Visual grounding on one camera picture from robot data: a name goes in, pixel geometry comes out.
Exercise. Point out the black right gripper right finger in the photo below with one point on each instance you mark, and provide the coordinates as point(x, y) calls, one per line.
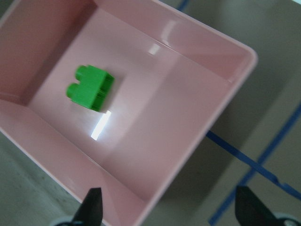
point(250, 211)

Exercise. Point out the green toy block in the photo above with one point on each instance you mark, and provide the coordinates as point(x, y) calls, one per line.
point(92, 88)

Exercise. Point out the pink plastic box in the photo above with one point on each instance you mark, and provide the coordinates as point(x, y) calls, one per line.
point(173, 77)

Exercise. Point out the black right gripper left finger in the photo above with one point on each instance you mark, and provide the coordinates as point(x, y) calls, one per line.
point(90, 212)

